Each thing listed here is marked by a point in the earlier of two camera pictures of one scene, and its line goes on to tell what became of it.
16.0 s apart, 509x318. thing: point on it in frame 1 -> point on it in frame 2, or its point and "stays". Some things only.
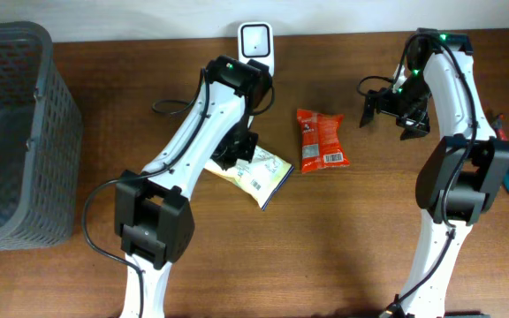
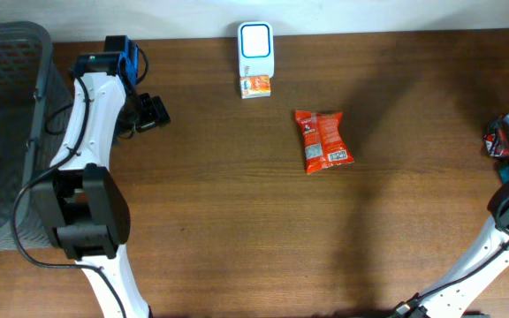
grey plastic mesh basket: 27,140 stays
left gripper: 235,150 -> 151,115
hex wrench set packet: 499,126 stays
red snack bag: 321,140 stays
